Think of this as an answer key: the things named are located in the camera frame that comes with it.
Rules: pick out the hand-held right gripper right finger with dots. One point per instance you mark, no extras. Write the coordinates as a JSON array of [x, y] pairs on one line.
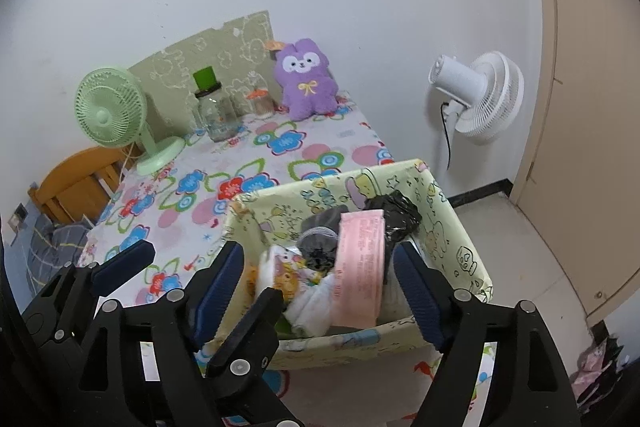
[[420, 292]]

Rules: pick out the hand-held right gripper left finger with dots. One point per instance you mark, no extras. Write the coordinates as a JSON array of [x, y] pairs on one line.
[[220, 292]]

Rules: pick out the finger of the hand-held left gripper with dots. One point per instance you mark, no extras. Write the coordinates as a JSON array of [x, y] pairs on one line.
[[250, 332], [125, 268]]

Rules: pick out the yellow-green cartoon paper box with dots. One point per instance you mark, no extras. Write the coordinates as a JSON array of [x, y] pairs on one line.
[[460, 252]]

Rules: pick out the pink packet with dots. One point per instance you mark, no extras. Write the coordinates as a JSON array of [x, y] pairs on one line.
[[360, 267]]

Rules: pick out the yellow cartoon tissue pack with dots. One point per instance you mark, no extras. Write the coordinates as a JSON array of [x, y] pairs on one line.
[[285, 272]]

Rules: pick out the white cloth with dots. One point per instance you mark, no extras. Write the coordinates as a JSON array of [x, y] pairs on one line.
[[315, 307]]

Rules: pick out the black bag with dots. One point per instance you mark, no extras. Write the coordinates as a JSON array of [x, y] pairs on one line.
[[395, 217]]

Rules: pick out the grey plaid pillow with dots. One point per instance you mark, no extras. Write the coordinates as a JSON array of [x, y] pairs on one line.
[[55, 247]]

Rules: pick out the wooden bed headboard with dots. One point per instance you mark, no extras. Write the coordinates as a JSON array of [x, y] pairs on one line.
[[75, 187]]

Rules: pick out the green desk fan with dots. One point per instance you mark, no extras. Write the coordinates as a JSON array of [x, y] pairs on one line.
[[110, 112]]

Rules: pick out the floral tablecloth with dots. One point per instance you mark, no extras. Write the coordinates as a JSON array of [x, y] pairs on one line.
[[300, 152]]

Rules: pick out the glass jar with green cap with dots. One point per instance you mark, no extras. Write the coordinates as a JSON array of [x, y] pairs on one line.
[[215, 117]]

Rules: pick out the small jar with orange lid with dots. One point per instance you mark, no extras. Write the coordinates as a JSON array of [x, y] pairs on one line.
[[261, 104]]

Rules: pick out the pink and dark bags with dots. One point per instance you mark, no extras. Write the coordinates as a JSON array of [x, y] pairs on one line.
[[597, 372]]

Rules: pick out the white standing fan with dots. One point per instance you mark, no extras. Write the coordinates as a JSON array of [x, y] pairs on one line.
[[480, 97]]

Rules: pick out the green patterned board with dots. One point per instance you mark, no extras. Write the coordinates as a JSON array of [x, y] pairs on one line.
[[175, 52]]

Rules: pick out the purple plush bunny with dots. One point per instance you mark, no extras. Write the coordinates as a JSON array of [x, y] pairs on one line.
[[307, 82]]

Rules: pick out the beige door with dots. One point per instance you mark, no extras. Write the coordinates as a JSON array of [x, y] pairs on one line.
[[590, 107]]

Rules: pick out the wall socket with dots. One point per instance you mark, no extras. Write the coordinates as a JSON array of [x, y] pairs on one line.
[[19, 214]]

